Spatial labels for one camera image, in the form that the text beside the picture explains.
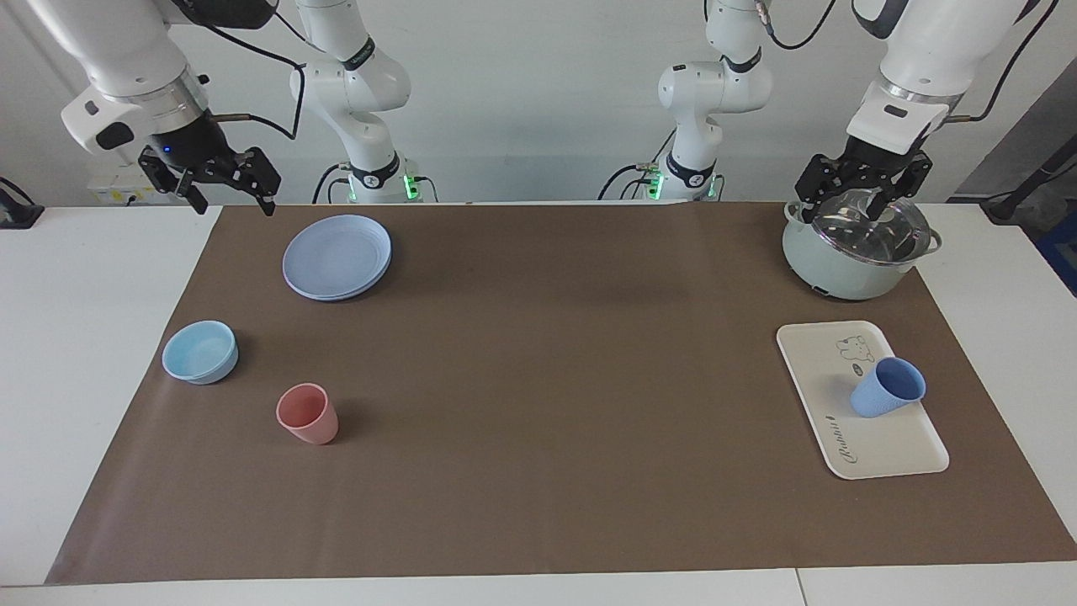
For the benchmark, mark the brown table mat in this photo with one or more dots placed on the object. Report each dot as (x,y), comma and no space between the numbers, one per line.
(547,421)

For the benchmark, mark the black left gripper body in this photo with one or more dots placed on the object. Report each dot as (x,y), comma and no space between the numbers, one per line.
(879,164)

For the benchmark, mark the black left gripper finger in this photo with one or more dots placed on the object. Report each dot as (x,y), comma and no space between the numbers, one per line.
(814,189)
(907,189)

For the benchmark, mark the blue plastic cup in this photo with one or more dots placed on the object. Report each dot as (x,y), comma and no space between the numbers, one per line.
(888,389)

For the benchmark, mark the white wall power strip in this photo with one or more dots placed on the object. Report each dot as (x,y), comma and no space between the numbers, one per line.
(118,187)

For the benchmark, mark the pink plastic cup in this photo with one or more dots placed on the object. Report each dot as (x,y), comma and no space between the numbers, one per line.
(307,414)

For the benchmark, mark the green pot with glass lid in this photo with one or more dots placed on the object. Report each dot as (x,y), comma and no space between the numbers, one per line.
(841,273)

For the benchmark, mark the light blue bowl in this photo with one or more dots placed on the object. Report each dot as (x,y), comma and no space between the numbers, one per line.
(200,352)

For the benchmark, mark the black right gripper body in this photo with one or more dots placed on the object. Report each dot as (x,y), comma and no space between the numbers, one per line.
(195,147)

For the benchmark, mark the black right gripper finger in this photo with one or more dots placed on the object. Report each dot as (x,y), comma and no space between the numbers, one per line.
(257,178)
(177,181)

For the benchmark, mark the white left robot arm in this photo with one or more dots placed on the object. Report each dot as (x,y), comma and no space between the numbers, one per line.
(934,50)

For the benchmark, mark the black clamp object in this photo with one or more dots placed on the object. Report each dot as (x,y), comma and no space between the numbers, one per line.
(17,210)

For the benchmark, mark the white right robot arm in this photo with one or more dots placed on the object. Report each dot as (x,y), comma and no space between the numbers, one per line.
(118,50)

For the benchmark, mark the blue box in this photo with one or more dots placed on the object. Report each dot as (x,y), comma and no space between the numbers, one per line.
(1062,252)

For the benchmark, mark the pale blue plate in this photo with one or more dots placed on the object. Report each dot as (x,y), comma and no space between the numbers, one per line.
(336,257)

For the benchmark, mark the cream rabbit print tray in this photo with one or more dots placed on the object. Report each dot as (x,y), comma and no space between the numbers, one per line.
(867,446)

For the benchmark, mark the black stand leg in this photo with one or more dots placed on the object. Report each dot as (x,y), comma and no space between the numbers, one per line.
(1035,181)

